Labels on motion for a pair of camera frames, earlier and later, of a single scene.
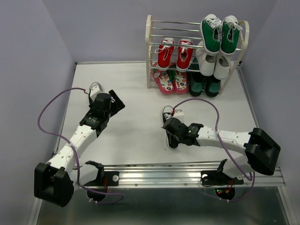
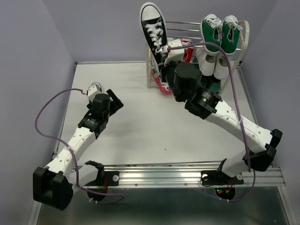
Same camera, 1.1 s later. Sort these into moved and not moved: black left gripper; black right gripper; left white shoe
Moved: black right gripper
Not moved: left white shoe; black left gripper
